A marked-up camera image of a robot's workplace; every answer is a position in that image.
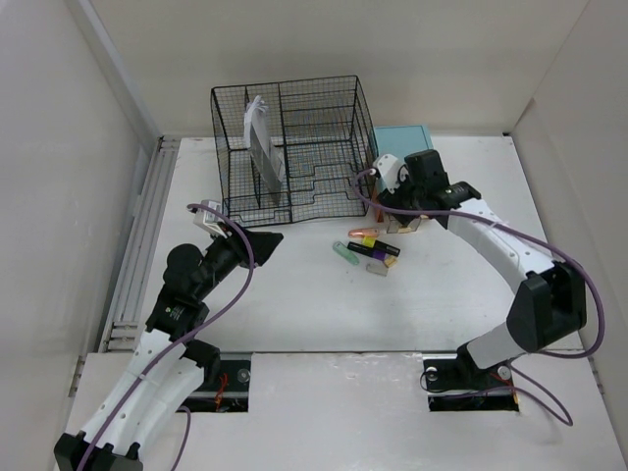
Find purple black highlighter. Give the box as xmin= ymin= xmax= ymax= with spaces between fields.
xmin=347 ymin=241 xmax=400 ymax=260

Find teal and orange drawer box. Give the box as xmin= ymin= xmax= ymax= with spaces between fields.
xmin=375 ymin=125 xmax=433 ymax=234

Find grey eraser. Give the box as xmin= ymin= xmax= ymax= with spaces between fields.
xmin=366 ymin=263 xmax=389 ymax=277

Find yellow highlighter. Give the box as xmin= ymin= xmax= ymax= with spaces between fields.
xmin=361 ymin=236 xmax=379 ymax=248

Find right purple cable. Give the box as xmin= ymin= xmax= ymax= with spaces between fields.
xmin=353 ymin=168 xmax=604 ymax=427

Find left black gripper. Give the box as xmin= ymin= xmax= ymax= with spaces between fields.
xmin=193 ymin=221 xmax=282 ymax=300

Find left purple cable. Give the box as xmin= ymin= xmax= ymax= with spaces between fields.
xmin=73 ymin=200 xmax=256 ymax=471

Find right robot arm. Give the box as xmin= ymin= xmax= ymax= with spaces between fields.
xmin=374 ymin=150 xmax=587 ymax=392

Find purple cable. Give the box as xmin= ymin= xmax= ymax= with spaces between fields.
xmin=73 ymin=200 xmax=256 ymax=471
xmin=353 ymin=168 xmax=604 ymax=427

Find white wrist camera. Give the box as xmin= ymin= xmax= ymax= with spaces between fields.
xmin=187 ymin=199 xmax=229 ymax=238
xmin=373 ymin=154 xmax=409 ymax=194

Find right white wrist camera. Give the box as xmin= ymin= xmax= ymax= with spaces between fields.
xmin=373 ymin=154 xmax=409 ymax=194

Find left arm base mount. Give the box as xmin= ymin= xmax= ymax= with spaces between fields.
xmin=183 ymin=353 xmax=252 ymax=413

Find green highlighter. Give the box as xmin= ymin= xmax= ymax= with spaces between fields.
xmin=333 ymin=241 xmax=360 ymax=266

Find orange highlighter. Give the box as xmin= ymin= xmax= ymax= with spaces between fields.
xmin=347 ymin=228 xmax=380 ymax=238

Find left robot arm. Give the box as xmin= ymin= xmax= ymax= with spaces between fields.
xmin=54 ymin=228 xmax=284 ymax=470

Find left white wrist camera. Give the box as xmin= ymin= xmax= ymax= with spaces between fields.
xmin=187 ymin=199 xmax=229 ymax=238

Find black wire mesh organizer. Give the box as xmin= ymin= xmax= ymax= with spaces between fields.
xmin=210 ymin=76 xmax=378 ymax=228

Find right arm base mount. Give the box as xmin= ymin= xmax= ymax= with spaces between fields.
xmin=420 ymin=354 xmax=519 ymax=413

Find black setup guide booklet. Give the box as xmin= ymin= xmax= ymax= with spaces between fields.
xmin=248 ymin=125 xmax=285 ymax=206

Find aluminium rail frame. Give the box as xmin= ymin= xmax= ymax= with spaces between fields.
xmin=95 ymin=135 xmax=182 ymax=353

